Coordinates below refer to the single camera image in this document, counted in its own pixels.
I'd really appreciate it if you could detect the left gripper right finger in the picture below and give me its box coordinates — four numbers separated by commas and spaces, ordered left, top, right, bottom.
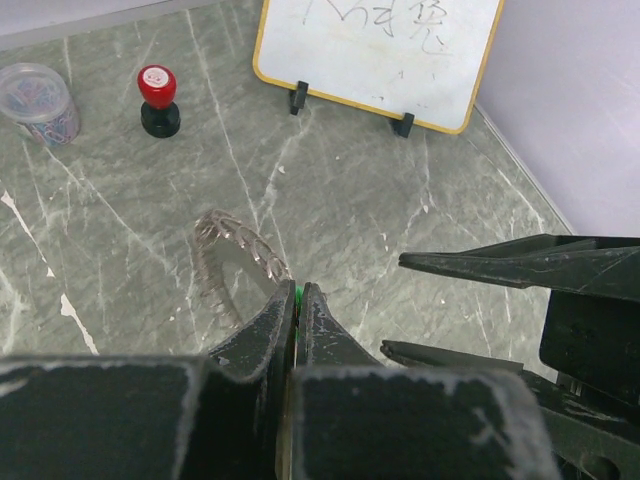
289, 283, 560, 479

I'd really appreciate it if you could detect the key with green tag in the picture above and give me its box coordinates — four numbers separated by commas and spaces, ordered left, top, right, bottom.
294, 286, 304, 340

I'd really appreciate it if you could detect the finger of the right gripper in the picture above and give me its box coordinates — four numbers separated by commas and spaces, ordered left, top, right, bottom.
399, 234, 639, 302
380, 340, 639, 479

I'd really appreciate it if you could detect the metal disc with keyrings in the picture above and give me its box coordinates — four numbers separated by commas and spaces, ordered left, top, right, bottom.
192, 209, 291, 328

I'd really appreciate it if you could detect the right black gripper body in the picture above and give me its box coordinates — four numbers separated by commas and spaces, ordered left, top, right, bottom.
539, 291, 639, 406

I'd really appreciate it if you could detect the red black stamp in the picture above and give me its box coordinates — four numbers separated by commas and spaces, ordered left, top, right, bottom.
137, 64, 181, 139

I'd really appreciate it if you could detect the small whiteboard yellow frame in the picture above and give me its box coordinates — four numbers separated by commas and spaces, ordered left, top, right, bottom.
253, 0, 504, 138

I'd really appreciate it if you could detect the clear jar of paperclips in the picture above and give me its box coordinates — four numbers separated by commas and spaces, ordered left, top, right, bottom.
1, 63, 80, 147

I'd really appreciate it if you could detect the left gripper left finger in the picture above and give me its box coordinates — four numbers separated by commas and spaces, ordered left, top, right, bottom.
1, 281, 296, 479

